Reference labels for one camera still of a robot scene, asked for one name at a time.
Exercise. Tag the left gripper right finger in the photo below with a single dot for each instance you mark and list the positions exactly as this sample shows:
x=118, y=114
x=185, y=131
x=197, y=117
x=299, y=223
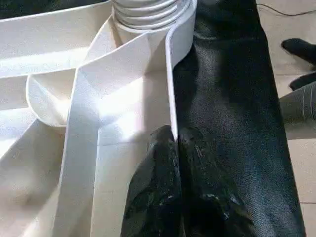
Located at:
x=209, y=202

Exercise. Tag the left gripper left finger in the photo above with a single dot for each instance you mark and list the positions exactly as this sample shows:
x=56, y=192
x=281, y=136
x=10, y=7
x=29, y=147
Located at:
x=155, y=192

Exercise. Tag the white plastic table top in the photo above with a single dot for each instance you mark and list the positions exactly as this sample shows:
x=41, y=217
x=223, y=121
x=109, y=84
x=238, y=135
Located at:
x=111, y=74

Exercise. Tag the white plastic table leg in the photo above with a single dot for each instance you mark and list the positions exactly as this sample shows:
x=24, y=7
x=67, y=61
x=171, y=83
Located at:
x=148, y=14

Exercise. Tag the black mat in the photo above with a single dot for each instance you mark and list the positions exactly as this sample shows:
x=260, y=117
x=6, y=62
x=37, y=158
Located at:
x=234, y=98

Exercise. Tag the black robot foot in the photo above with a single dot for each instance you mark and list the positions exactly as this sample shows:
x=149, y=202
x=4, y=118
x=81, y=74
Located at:
x=298, y=49

